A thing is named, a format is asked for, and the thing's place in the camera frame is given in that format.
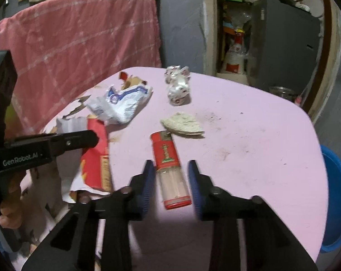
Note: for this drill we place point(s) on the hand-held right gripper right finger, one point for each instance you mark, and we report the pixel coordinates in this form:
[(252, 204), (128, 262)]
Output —
[(194, 186)]

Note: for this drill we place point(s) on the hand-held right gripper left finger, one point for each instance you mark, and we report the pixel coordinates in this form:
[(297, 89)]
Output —
[(147, 186)]

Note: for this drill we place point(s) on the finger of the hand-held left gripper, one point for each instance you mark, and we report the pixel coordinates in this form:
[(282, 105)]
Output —
[(74, 141)]

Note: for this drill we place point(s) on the white paper wrapper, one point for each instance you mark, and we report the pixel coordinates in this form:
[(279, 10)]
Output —
[(71, 124)]

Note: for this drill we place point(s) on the red snack bag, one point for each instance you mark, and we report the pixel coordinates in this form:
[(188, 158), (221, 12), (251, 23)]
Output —
[(95, 161)]

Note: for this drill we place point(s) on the red clear lighter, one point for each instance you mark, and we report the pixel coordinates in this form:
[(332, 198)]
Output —
[(167, 158)]

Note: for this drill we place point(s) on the white blue plastic bag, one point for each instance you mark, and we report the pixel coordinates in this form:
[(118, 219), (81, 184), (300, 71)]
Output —
[(119, 104)]

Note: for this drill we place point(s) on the flatbread piece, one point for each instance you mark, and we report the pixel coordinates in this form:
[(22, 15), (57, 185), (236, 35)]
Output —
[(183, 124)]

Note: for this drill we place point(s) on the torn brown paper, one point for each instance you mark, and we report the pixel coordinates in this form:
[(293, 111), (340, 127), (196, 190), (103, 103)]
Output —
[(130, 81)]

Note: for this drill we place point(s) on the blue plastic bucket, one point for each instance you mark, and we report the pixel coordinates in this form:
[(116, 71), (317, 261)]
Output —
[(332, 197)]

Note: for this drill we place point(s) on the person's left hand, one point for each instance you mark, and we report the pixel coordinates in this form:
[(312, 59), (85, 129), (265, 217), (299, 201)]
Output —
[(12, 211)]

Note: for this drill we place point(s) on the pink cloth covered table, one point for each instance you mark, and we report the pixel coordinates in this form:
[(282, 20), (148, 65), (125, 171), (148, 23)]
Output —
[(243, 146)]

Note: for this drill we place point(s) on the pink checked cloth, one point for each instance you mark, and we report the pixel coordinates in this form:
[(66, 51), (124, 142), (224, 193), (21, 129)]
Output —
[(74, 34)]

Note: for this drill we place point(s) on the steel pot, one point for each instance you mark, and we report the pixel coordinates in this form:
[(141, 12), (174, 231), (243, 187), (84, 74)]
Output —
[(282, 91)]

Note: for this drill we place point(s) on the red white bottle on floor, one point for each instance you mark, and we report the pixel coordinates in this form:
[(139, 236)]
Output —
[(234, 58)]

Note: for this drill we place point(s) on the grey refrigerator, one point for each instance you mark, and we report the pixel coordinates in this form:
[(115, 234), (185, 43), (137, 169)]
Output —
[(283, 42)]

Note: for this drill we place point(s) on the wooden door frame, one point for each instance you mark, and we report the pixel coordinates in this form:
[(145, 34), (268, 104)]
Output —
[(210, 34)]

